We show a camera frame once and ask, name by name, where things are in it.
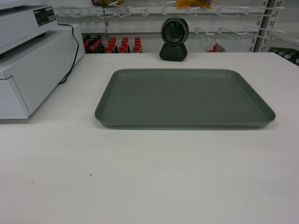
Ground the white checkout table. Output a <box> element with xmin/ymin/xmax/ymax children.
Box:
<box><xmin>0</xmin><ymin>53</ymin><xmax>299</xmax><ymax>224</ymax></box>

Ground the black round barcode scanner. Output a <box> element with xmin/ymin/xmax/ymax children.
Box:
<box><xmin>159</xmin><ymin>16</ymin><xmax>189</xmax><ymax>62</ymax></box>

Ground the black power cable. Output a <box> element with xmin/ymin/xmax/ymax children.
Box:
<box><xmin>57</xmin><ymin>22</ymin><xmax>80</xmax><ymax>84</ymax></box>

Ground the grey rectangular serving tray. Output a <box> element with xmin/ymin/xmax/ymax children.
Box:
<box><xmin>95</xmin><ymin>69</ymin><xmax>276</xmax><ymax>129</ymax></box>

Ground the white cash register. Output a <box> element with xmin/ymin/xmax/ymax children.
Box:
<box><xmin>0</xmin><ymin>0</ymin><xmax>57</xmax><ymax>58</ymax></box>

